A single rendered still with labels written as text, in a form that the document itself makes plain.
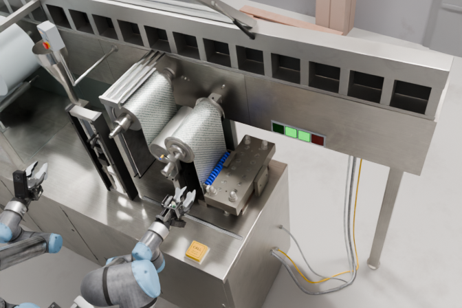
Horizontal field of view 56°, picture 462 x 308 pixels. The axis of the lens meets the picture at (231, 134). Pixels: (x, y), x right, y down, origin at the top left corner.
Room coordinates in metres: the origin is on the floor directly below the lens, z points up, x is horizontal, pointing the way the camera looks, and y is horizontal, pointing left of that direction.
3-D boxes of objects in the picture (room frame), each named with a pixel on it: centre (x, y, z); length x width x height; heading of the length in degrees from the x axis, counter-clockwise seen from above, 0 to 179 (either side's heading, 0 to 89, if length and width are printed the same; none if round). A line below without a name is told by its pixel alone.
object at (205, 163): (1.29, 0.10, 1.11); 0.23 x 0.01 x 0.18; 145
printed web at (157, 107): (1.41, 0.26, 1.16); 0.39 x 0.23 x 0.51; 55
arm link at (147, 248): (0.89, 0.39, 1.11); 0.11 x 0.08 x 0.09; 145
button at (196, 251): (0.95, 0.22, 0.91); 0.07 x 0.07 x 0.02; 55
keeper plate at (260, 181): (1.22, -0.10, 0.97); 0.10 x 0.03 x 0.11; 145
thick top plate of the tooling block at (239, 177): (1.26, -0.02, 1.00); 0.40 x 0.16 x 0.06; 145
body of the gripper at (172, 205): (1.02, 0.29, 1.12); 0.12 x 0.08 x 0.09; 145
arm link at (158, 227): (0.95, 0.34, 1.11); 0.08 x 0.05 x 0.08; 55
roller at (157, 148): (1.40, 0.25, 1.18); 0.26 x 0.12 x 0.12; 145
